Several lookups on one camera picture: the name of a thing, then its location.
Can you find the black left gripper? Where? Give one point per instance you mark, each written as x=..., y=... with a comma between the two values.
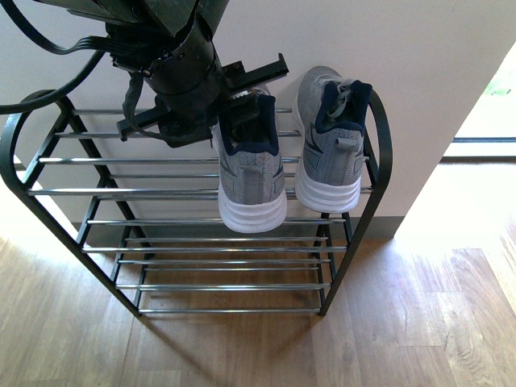
x=178, y=87

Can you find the grey knit sneaker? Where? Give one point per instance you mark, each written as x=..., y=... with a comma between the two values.
x=251, y=189
x=330, y=113

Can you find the black metal shoe rack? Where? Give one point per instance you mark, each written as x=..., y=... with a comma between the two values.
x=69, y=188

